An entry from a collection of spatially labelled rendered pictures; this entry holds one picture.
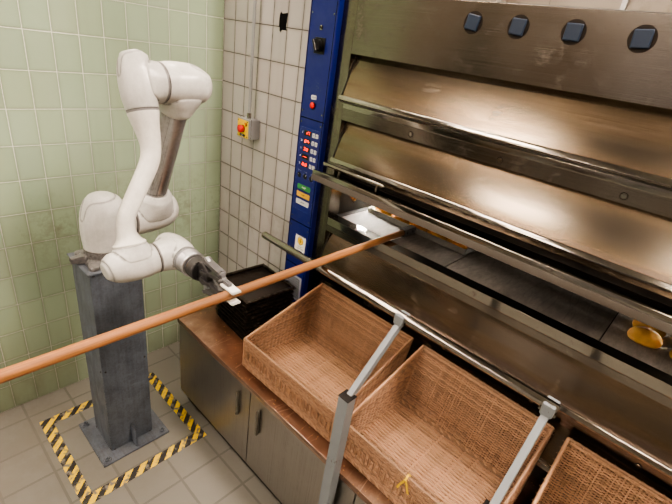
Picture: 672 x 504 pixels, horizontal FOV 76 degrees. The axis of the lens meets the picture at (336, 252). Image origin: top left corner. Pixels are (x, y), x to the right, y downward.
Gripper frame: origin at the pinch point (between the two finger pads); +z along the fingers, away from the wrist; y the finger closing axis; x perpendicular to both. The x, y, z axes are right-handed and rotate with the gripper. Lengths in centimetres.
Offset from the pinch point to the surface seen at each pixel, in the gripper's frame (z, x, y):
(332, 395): 12, -45, 61
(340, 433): 39, -16, 38
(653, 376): 103, -76, 1
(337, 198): -33, -82, -7
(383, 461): 51, -27, 48
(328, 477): 38, -16, 60
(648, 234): 85, -77, -38
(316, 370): -3, -50, 61
